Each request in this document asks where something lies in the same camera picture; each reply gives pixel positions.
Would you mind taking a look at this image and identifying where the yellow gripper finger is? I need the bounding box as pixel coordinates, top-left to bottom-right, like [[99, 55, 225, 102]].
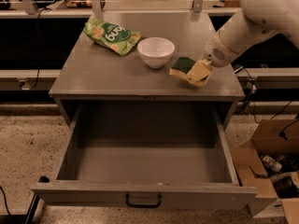
[[193, 76, 210, 88], [186, 59, 212, 82]]

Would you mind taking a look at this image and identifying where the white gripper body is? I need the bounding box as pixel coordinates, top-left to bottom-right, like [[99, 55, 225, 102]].
[[203, 32, 239, 67]]

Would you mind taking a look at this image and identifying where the green and yellow sponge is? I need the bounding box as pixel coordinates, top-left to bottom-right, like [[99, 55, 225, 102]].
[[169, 57, 196, 85]]

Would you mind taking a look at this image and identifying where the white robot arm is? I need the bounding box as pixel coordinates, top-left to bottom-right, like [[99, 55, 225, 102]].
[[185, 0, 299, 87]]

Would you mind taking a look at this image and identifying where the open grey top drawer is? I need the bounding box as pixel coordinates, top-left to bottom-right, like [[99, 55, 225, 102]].
[[32, 101, 256, 210]]

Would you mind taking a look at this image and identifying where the grey drawer cabinet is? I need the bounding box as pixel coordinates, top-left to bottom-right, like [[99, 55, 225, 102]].
[[50, 12, 244, 125]]

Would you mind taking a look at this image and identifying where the white bowl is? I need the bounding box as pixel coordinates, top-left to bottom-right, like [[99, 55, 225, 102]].
[[137, 37, 175, 68]]

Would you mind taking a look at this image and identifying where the green chip bag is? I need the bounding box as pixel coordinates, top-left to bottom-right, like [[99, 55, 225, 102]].
[[83, 18, 141, 56]]

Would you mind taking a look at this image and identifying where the crushed can in box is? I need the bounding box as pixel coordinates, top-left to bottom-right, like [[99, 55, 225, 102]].
[[261, 154, 282, 173]]

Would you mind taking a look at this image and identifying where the cardboard box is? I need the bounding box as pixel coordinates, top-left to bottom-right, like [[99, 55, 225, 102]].
[[231, 119, 299, 224]]

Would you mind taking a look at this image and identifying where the black cables right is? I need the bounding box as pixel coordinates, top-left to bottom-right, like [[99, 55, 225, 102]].
[[233, 63, 258, 114]]

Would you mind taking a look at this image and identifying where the black drawer handle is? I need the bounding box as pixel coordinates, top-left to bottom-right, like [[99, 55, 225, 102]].
[[125, 194, 162, 209]]

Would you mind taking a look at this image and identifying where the black cable left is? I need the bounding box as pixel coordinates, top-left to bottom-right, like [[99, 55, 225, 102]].
[[29, 7, 50, 91]]

